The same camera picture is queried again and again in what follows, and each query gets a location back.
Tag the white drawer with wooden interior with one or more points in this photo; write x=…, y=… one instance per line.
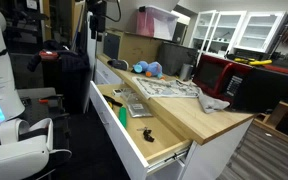
x=120, y=140

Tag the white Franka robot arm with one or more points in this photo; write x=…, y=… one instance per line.
x=4, y=83

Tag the white closed drawer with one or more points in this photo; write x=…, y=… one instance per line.
x=99, y=79
x=109, y=71

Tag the white chest with wooden top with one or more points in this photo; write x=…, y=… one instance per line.
x=190, y=116

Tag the clear plastic bag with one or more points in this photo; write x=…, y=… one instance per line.
x=136, y=107

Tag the newspaper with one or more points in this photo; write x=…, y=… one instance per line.
x=164, y=88

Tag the blue plush toy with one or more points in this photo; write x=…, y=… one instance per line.
x=152, y=68

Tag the small white box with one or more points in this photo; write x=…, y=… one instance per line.
x=118, y=92

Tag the black and yellow pliers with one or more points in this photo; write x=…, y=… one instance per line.
x=112, y=101

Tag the gray sneaker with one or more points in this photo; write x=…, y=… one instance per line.
x=118, y=64

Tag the cardboard box with black panel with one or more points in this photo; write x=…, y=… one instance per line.
x=137, y=48

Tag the dark gray felt bag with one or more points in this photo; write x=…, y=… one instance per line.
x=175, y=58

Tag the black keys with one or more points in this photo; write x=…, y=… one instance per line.
x=147, y=135

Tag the metal cup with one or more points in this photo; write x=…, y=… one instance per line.
x=185, y=71

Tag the gray cloth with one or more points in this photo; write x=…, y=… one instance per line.
x=210, y=104

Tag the pink plastic storage bin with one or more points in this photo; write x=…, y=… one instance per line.
x=155, y=23

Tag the red and black microwave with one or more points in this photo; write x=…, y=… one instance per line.
x=217, y=75

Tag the orange clamp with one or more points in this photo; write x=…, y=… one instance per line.
x=44, y=100

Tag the red object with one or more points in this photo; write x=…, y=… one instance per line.
x=48, y=55

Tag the yellow tool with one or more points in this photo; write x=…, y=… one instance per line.
x=254, y=62

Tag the white glass door cabinet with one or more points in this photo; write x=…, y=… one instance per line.
x=257, y=31

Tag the wooden shelf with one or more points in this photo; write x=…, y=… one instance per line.
x=277, y=116

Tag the black camera stand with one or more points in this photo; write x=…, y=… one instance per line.
x=97, y=18

